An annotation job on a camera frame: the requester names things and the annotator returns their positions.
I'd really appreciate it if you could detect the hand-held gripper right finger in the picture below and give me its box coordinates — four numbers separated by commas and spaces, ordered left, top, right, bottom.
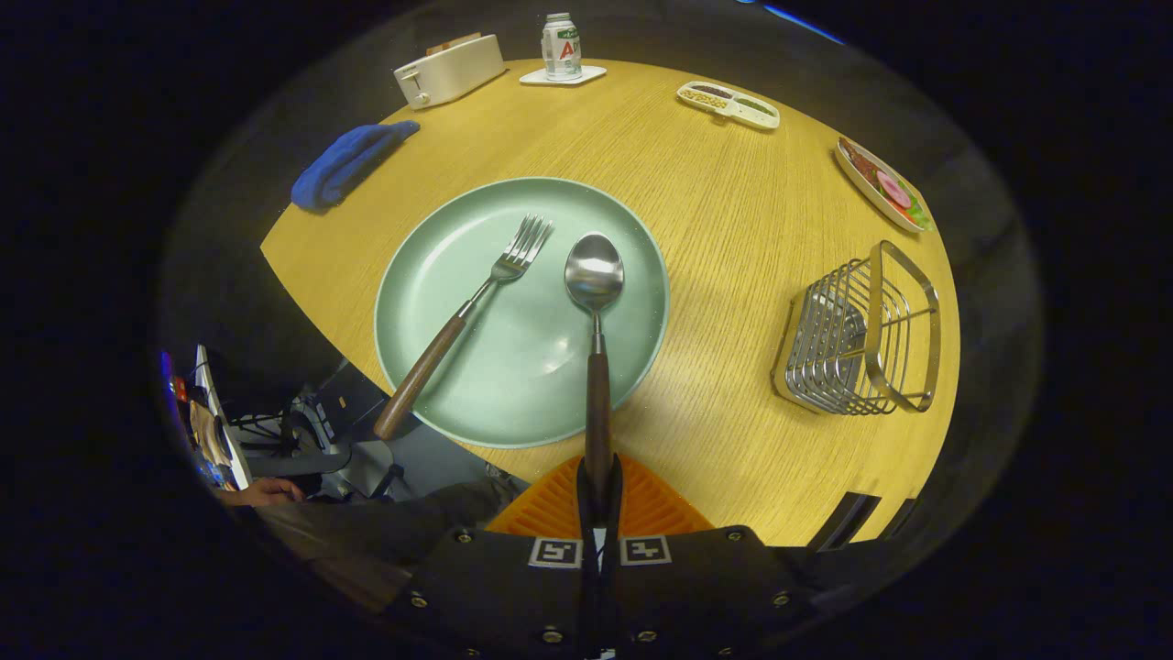
597, 454, 817, 660

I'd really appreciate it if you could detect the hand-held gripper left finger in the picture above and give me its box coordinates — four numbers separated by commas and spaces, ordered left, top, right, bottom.
389, 454, 601, 660

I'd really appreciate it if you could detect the fork with wooden handle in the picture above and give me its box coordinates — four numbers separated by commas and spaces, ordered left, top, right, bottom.
374, 214, 554, 441

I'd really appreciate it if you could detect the spoon with wooden handle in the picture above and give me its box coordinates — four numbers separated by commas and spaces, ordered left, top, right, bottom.
564, 232, 626, 505

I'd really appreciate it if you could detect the green round plate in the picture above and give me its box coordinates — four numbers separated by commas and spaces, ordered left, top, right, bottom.
374, 176, 671, 450

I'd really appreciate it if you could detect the person's leg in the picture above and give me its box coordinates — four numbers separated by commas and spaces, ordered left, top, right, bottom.
257, 475, 532, 615

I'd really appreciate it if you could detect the white framed display screen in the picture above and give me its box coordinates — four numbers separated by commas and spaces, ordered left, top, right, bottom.
163, 346, 253, 491

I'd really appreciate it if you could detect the blue folded cloth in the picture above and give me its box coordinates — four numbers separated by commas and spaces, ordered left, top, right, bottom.
291, 120, 422, 212

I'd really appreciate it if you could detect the white plate with food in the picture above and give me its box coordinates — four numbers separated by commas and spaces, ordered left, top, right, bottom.
832, 136, 936, 233

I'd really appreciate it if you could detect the white divided dish with beans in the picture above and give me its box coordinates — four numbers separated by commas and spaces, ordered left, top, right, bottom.
676, 80, 782, 131

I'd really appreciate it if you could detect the white square coaster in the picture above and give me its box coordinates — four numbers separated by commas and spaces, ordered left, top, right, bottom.
519, 64, 608, 87

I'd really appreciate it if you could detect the white toaster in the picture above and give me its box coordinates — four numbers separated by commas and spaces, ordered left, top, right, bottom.
393, 34, 507, 111

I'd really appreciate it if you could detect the white drink bottle green cap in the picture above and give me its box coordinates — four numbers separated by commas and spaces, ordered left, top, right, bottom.
541, 12, 584, 82

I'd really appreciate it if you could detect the metal wire basket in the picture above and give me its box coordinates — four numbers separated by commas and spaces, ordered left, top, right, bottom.
772, 240, 943, 416

